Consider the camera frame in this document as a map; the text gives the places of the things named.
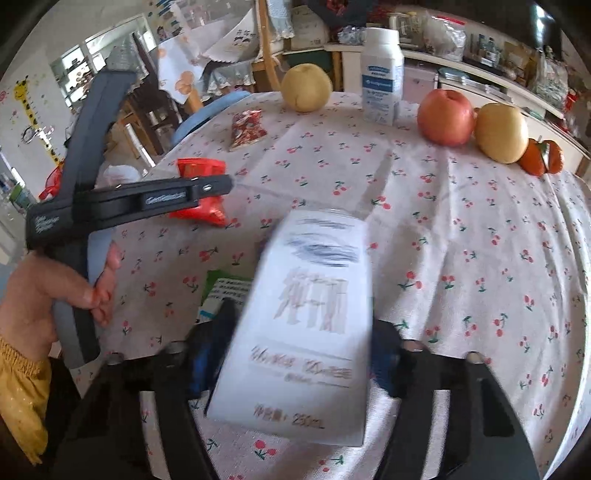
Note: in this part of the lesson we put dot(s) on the white drink carton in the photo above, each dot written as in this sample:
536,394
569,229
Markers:
300,332

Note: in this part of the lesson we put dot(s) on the blue chair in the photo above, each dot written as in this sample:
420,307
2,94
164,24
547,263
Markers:
207,117

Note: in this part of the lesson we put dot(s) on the yellow apple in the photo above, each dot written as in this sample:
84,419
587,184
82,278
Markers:
502,133

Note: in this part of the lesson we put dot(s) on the large yellow pear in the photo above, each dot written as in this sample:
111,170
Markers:
306,87

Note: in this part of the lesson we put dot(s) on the white lace cloth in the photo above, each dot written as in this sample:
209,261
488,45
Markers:
279,18

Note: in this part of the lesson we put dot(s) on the red patterned snack wrapper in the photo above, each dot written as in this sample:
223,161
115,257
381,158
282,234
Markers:
247,130

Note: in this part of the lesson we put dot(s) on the white plastic bottle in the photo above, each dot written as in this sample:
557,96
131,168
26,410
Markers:
382,74

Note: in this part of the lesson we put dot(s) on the cherry print tablecloth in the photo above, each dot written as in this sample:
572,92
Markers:
461,240

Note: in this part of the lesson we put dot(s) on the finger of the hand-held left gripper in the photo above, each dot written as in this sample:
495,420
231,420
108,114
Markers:
161,197

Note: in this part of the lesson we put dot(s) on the person's left hand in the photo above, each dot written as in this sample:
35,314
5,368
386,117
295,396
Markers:
32,300

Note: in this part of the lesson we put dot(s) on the red apple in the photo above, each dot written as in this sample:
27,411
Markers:
445,117

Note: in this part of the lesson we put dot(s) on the small orange fruit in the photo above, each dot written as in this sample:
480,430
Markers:
532,158
555,159

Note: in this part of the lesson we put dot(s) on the green white packet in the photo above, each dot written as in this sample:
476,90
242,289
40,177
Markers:
221,290

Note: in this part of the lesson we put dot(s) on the red plain snack packet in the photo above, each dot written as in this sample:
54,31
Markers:
205,213

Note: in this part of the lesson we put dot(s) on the white printed table cover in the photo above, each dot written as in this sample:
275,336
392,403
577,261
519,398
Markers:
207,46

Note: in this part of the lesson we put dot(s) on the white cushion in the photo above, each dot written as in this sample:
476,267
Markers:
310,31

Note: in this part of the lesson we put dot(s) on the giraffe wall sticker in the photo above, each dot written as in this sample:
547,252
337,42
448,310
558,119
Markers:
28,110

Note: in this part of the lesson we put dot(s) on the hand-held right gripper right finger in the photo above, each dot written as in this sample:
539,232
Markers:
382,357

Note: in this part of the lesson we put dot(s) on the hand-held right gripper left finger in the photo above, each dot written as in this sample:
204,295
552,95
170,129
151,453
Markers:
207,355

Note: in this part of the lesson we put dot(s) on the wooden chair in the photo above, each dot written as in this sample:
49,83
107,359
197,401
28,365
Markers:
268,60

